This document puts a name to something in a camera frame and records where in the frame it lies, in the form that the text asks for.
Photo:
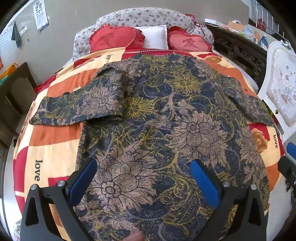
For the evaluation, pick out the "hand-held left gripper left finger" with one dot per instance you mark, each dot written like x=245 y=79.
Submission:
x=85 y=176

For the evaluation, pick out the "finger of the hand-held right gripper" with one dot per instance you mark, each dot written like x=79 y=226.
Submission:
x=286 y=169
x=291 y=150

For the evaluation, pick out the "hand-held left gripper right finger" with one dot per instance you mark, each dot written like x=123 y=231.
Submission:
x=204 y=183

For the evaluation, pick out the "blue floral patterned garment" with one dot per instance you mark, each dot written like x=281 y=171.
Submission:
x=150 y=115

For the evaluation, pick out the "person's left hand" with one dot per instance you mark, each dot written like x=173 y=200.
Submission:
x=137 y=236

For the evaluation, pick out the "orange red printed blanket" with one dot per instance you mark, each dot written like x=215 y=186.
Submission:
x=53 y=143

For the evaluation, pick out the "white ornate upholstered chair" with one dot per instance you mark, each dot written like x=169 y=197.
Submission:
x=282 y=92

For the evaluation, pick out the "white ruffled cloth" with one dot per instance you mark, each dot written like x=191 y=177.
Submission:
x=17 y=230

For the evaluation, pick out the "floral bed sheet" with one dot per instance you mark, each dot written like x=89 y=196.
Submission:
x=245 y=74

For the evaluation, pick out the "dark carved wooden cabinet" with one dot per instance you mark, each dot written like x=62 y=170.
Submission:
x=240 y=53

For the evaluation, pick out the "dark wooden side table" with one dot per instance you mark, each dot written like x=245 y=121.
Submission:
x=13 y=92

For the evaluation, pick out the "blue bottle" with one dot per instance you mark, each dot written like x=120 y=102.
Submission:
x=264 y=41

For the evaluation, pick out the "green flat item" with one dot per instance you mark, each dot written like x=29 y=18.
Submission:
x=4 y=80

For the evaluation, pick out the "yellow flat bag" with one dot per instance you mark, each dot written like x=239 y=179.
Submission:
x=9 y=70

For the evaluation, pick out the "metal railing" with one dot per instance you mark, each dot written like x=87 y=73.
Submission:
x=269 y=16

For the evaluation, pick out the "orange cardboard box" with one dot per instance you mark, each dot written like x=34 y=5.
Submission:
x=235 y=25

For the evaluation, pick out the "red heart-shaped pillow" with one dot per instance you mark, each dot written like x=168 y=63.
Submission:
x=187 y=42
x=111 y=39

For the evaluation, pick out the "white flat box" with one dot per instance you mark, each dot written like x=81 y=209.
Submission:
x=212 y=21

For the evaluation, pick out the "white square pillow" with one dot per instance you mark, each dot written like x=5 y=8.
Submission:
x=153 y=36

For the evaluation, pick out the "dark hanging cloth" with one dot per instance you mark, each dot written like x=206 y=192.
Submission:
x=16 y=34

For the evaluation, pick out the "floral padded bed headboard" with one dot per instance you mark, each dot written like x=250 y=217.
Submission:
x=143 y=17

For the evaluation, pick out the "red wall sticker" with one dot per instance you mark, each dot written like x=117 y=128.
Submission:
x=1 y=63

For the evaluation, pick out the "white wall switch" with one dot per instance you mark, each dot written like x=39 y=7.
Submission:
x=23 y=30

